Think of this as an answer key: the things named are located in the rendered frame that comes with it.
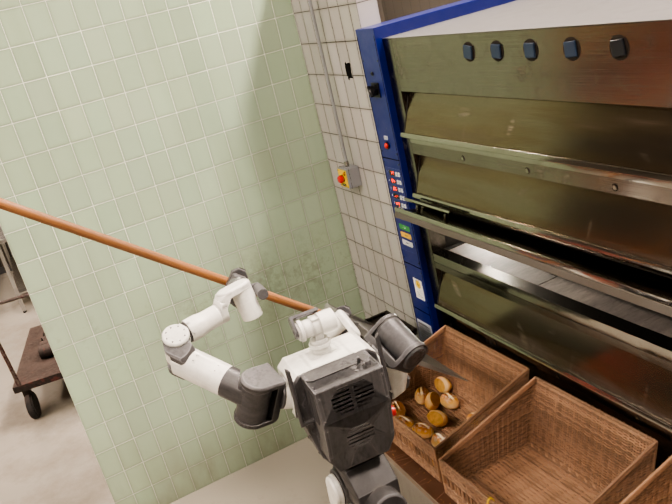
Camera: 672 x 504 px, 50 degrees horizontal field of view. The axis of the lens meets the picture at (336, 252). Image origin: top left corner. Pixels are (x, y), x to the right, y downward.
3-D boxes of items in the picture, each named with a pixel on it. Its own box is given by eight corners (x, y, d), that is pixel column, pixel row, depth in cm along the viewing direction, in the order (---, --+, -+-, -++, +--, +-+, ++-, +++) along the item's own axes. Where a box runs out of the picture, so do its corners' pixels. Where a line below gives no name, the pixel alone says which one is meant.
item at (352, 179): (353, 182, 365) (349, 163, 362) (362, 185, 356) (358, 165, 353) (340, 186, 363) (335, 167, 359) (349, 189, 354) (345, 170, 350)
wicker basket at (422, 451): (456, 375, 333) (445, 322, 324) (541, 428, 285) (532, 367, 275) (365, 421, 316) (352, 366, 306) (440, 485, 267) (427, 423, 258)
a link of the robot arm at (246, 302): (235, 316, 232) (242, 325, 221) (222, 286, 229) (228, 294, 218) (267, 301, 234) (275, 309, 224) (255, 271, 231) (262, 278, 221)
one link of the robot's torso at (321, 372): (428, 452, 203) (403, 341, 192) (317, 503, 194) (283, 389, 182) (384, 406, 230) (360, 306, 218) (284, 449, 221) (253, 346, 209)
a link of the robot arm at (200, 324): (212, 318, 225) (156, 350, 216) (209, 297, 217) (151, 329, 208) (231, 341, 219) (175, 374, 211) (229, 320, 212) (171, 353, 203)
